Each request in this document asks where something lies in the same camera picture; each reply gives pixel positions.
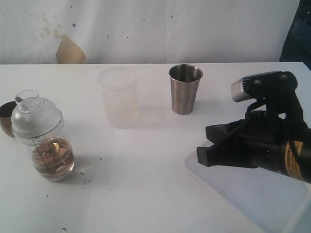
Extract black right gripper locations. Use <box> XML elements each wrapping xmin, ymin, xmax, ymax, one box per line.
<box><xmin>196</xmin><ymin>110</ymin><xmax>287</xmax><ymax>170</ymax></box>

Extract stainless steel cup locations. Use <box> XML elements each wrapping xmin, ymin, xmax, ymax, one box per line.
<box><xmin>169</xmin><ymin>64</ymin><xmax>203</xmax><ymax>115</ymax></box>

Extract brown wooden pieces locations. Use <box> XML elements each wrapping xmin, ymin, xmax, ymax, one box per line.
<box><xmin>32</xmin><ymin>138</ymin><xmax>74</xmax><ymax>180</ymax></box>

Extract clear measuring shaker cup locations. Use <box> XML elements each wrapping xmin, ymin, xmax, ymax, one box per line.
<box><xmin>17</xmin><ymin>118</ymin><xmax>74</xmax><ymax>182</ymax></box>

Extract clear plastic dome lid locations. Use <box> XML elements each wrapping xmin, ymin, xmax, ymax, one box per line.
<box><xmin>11</xmin><ymin>89</ymin><xmax>63</xmax><ymax>138</ymax></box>

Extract brown wooden cup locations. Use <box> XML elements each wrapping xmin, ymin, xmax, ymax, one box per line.
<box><xmin>0</xmin><ymin>101</ymin><xmax>17</xmax><ymax>138</ymax></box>

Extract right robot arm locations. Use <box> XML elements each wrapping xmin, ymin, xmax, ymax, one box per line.
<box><xmin>197</xmin><ymin>111</ymin><xmax>311</xmax><ymax>183</ymax></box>

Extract white plastic tray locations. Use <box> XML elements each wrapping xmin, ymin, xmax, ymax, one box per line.
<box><xmin>185</xmin><ymin>152</ymin><xmax>311</xmax><ymax>233</ymax></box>

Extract frosted plastic tall container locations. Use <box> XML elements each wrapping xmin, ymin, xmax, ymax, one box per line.
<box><xmin>97</xmin><ymin>67</ymin><xmax>139</xmax><ymax>129</ymax></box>

